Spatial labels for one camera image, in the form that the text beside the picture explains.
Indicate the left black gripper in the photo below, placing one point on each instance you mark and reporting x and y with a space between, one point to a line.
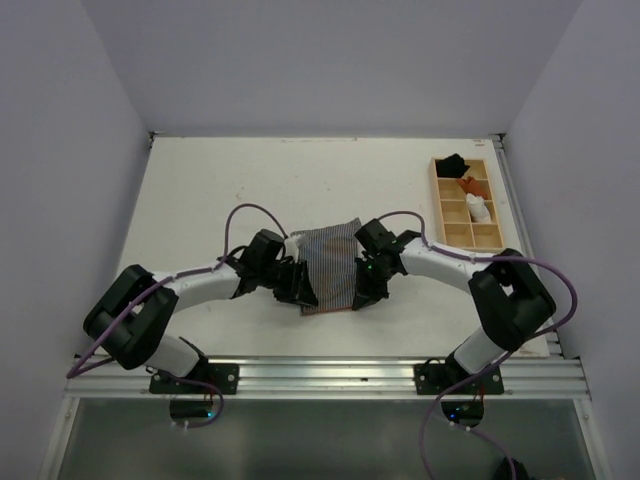
299 289

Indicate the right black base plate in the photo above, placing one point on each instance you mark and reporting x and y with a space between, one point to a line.
435 375

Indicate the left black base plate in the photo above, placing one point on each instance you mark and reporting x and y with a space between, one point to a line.
205 378

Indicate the wooden compartment tray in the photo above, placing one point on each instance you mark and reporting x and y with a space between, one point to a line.
465 211

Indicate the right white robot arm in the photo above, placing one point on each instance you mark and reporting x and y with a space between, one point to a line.
510 300

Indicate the black rolled cloth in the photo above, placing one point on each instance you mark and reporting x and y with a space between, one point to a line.
453 166

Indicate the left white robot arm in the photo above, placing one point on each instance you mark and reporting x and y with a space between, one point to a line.
130 320

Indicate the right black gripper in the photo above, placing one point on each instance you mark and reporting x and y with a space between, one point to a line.
366 293

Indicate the grey striped underwear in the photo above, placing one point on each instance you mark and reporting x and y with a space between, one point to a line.
330 253

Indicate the orange rolled cloth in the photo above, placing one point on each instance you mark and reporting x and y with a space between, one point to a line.
472 186

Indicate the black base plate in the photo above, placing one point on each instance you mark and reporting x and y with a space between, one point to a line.
205 378
435 375

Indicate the black object bottom edge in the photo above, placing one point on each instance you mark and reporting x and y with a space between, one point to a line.
511 469

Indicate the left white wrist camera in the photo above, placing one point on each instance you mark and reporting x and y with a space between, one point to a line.
293 245

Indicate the white rolled cloth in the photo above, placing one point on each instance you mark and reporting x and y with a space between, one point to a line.
478 209

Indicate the aluminium rail frame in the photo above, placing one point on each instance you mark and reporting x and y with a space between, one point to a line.
326 378

